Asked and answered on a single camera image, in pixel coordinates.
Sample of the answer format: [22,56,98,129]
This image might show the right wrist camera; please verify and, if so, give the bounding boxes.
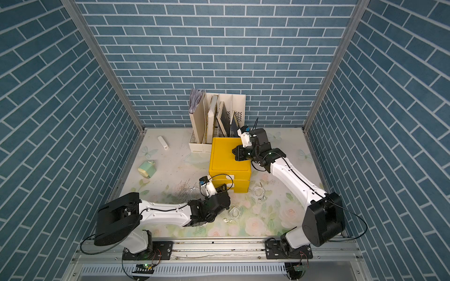
[237,126,252,148]

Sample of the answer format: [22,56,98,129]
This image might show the white rectangular small device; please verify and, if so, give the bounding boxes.
[157,136,169,151]

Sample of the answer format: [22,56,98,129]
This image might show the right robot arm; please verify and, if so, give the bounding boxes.
[232,126,346,249]

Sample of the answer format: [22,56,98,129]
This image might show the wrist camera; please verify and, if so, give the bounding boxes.
[199,176,218,197]
[237,126,252,148]

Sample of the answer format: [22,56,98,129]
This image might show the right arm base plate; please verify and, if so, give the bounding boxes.
[264,238,313,261]

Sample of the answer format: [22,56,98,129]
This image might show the mint green small box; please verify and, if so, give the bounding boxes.
[138,160,157,179]

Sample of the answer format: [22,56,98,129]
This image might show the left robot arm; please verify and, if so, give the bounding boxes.
[93,183,231,254]

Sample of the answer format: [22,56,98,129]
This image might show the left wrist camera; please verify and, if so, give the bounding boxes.
[199,176,218,197]

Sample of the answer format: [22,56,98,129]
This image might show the white earphones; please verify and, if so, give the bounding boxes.
[223,206,242,223]
[251,183,267,201]
[188,187,203,200]

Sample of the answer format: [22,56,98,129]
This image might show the white file organizer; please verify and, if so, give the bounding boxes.
[189,89,246,153]

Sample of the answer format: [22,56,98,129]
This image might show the aluminium rail frame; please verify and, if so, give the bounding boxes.
[63,238,370,281]

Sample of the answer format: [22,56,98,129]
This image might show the yellow drawer cabinet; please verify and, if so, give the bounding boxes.
[209,138,251,193]

